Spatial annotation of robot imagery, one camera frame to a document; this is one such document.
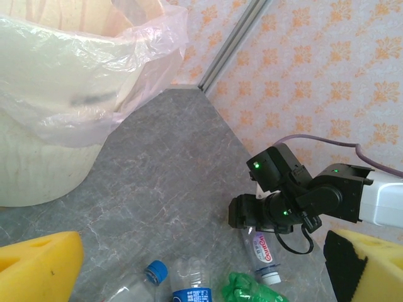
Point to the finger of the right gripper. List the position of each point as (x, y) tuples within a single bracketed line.
[(256, 214), (239, 212)]

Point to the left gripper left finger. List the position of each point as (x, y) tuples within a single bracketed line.
[(34, 270)]

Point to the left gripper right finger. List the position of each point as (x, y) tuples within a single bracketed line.
[(371, 270)]

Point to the clear bottle red lettering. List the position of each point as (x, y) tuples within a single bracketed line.
[(263, 255)]

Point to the green bottle yellow cap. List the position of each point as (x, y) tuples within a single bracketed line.
[(245, 289)]

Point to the clear bottle blue logo label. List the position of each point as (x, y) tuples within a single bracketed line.
[(190, 289)]

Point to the rectangular clear bottle blue cap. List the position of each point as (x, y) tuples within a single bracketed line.
[(155, 272)]

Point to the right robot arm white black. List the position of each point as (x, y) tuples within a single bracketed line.
[(384, 201)]

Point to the cream plastic bin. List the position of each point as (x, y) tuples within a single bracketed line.
[(37, 176)]

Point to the aluminium rail below wall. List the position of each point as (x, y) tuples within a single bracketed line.
[(185, 86)]

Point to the aluminium corner post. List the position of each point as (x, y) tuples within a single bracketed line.
[(230, 47)]

